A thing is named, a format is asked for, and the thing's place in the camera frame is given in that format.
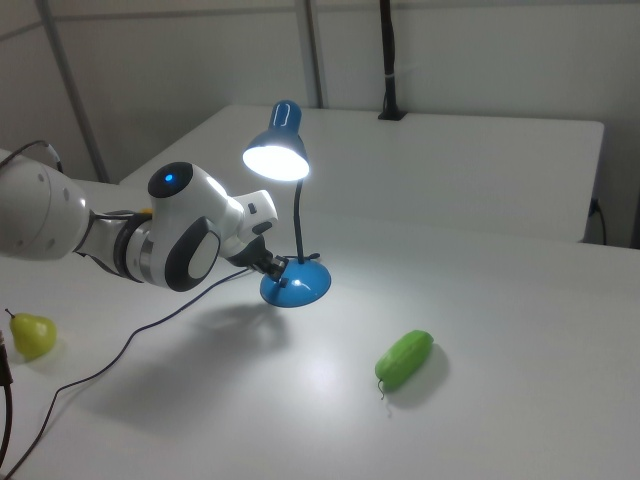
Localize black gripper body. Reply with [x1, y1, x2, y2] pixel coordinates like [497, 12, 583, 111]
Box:
[225, 233, 269, 275]

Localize blue desk lamp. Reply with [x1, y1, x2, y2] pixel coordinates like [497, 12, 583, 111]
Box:
[242, 99, 332, 309]

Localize green toy cucumber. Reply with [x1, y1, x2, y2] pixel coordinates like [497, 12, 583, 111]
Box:
[374, 329, 435, 401]

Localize white neighbouring table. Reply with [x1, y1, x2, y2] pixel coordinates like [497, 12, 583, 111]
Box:
[118, 103, 606, 246]

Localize green toy pear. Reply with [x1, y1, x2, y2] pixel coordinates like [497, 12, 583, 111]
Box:
[4, 308, 58, 361]

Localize black pole with clamp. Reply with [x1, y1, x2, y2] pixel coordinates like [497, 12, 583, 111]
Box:
[377, 0, 409, 122]

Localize black lamp power cable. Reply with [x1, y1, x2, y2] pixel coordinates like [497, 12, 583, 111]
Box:
[0, 267, 254, 480]

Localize grey metal frame post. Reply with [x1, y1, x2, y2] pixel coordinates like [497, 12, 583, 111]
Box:
[37, 0, 111, 184]
[294, 0, 331, 109]

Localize thin dark robot cable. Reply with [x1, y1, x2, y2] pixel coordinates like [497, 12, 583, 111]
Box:
[0, 141, 65, 174]

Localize black wall plug cable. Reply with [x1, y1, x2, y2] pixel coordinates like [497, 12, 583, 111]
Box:
[589, 197, 609, 246]

